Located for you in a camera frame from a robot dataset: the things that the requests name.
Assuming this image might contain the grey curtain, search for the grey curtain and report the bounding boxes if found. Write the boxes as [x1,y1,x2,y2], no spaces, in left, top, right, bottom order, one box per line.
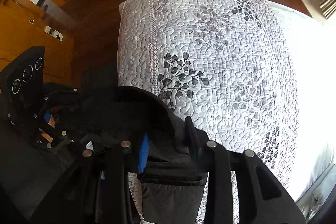
[319,0,336,19]

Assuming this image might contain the grey fitted bed sheet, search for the grey fitted bed sheet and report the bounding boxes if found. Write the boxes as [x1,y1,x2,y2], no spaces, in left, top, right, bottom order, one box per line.
[268,1,335,200]

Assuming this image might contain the black quilted pants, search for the black quilted pants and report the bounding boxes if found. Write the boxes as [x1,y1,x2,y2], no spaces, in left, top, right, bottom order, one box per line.
[43,83,211,224]

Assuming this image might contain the grey-blue folded duvet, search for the grey-blue folded duvet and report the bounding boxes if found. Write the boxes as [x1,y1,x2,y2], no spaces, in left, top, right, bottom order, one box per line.
[296,164,335,222]

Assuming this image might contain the grey quilted bedspread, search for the grey quilted bedspread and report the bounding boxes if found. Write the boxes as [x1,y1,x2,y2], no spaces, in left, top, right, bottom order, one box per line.
[117,0,300,224]

